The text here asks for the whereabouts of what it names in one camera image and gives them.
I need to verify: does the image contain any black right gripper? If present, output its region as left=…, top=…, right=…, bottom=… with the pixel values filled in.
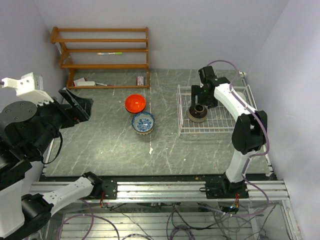
left=191, top=85, right=217, bottom=109

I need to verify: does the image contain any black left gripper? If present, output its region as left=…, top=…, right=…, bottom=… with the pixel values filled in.
left=28, top=85, right=94, bottom=156

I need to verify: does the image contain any brown bowl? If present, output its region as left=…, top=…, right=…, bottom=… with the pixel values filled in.
left=187, top=103, right=208, bottom=123

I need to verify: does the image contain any blue patterned white bowl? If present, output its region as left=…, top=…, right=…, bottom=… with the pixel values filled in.
left=131, top=111, right=155, bottom=135

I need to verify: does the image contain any white ribbed bowl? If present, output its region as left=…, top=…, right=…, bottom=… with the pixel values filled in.
left=236, top=91, right=247, bottom=103

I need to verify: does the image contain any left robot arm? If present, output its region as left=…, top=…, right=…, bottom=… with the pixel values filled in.
left=0, top=88, right=117, bottom=240

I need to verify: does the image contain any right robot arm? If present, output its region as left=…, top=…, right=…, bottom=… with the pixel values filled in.
left=187, top=65, right=268, bottom=199

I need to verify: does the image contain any wooden shelf rack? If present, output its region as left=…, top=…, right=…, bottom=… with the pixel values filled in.
left=50, top=26, right=151, bottom=89

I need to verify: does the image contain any white flat box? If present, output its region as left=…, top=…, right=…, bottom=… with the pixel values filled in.
left=73, top=77, right=96, bottom=87

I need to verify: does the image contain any red white marker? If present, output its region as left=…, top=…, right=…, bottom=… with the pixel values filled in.
left=95, top=82, right=108, bottom=87

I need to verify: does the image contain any red white small box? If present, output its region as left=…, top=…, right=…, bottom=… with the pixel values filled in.
left=136, top=76, right=145, bottom=86

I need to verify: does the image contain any green white pen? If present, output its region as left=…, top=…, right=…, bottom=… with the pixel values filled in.
left=97, top=52, right=123, bottom=56

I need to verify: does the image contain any orange bowl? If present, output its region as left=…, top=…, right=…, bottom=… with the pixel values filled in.
left=124, top=94, right=147, bottom=114

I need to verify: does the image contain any white wire dish rack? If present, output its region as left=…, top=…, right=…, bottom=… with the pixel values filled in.
left=176, top=83, right=257, bottom=134

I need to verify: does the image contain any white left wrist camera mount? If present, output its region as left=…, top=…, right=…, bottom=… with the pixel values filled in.
left=0, top=72, right=54, bottom=106

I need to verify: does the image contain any white corner bracket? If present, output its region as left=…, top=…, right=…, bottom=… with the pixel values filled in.
left=239, top=71, right=247, bottom=78

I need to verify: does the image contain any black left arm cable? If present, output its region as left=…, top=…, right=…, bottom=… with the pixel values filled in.
left=41, top=132, right=63, bottom=165

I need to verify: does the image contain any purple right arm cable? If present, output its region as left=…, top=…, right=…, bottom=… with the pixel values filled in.
left=207, top=59, right=271, bottom=218

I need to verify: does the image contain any aluminium rail frame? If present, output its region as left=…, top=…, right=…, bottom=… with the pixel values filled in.
left=31, top=177, right=302, bottom=240

